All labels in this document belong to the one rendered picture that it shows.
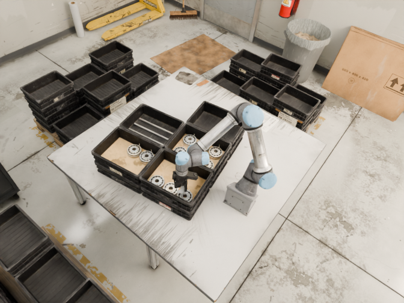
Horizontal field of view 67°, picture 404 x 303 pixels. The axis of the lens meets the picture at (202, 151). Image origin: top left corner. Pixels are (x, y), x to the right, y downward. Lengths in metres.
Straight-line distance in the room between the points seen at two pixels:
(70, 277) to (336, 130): 3.22
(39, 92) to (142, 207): 1.84
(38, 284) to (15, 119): 2.16
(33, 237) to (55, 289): 0.38
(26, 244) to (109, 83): 1.78
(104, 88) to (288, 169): 2.03
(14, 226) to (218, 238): 1.44
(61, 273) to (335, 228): 2.36
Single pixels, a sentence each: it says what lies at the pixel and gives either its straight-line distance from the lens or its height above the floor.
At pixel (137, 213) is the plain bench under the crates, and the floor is 0.70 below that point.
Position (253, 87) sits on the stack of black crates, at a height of 0.38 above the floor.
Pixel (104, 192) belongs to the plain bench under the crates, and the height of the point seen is 0.70.
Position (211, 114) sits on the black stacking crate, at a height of 0.83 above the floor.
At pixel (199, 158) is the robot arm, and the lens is 1.73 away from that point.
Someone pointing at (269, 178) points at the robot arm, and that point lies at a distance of 1.89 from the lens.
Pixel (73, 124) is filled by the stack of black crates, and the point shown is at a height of 0.27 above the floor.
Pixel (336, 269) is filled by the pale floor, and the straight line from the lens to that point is 3.04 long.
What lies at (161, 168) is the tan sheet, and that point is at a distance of 2.17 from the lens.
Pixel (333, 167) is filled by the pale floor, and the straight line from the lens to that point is 3.65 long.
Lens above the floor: 2.58
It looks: 50 degrees down
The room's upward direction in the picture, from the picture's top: 7 degrees clockwise
